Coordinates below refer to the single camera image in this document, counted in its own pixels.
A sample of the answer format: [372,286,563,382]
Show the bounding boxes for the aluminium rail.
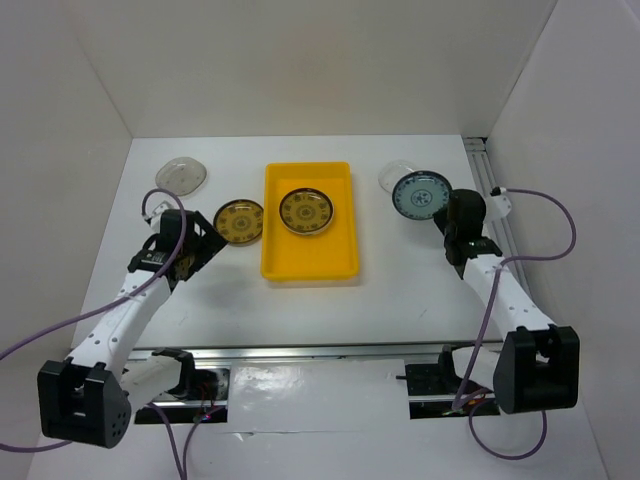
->
[464,135,531,296]
[127,339,506,366]

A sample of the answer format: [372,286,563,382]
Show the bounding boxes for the clear glass plate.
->
[378,160,418,194]
[155,157,207,197]

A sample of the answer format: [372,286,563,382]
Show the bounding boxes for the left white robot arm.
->
[37,209,227,448]

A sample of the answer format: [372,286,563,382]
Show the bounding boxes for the right side aluminium rail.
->
[464,135,531,296]

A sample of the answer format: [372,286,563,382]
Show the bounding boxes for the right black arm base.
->
[395,363,498,420]

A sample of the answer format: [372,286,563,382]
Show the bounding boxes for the yellow brown patterned plate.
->
[213,199,264,246]
[278,188,334,235]

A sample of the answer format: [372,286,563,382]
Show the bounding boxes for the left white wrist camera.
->
[143,201,174,233]

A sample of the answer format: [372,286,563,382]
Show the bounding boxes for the clear glass plate left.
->
[155,157,207,197]

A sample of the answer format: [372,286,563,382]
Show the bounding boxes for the yellow plastic bin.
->
[261,162,359,282]

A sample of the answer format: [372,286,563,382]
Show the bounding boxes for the teal green plate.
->
[391,170,452,221]

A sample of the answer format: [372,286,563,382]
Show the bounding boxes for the front aluminium rail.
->
[127,339,506,366]

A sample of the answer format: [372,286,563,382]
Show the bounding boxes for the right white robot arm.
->
[434,187,580,414]

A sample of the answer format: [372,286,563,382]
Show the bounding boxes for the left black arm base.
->
[152,367,230,425]

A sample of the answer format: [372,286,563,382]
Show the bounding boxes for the clear glass plate right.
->
[378,160,418,194]

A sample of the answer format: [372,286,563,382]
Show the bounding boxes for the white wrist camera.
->
[484,187,512,224]
[143,201,174,233]

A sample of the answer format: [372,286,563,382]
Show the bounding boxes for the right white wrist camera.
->
[484,187,512,224]

